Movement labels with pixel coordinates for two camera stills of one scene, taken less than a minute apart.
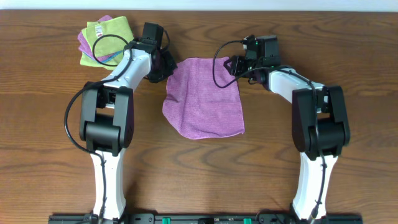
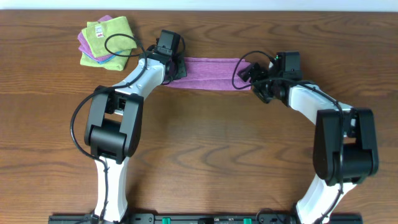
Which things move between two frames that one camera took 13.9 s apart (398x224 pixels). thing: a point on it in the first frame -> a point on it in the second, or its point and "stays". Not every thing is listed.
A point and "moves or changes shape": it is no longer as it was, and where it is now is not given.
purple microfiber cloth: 198,109 moves or changes shape
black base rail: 204,218 stays
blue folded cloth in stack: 106,60 stays
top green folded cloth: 109,37 stays
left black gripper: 168,68 -> 179,70
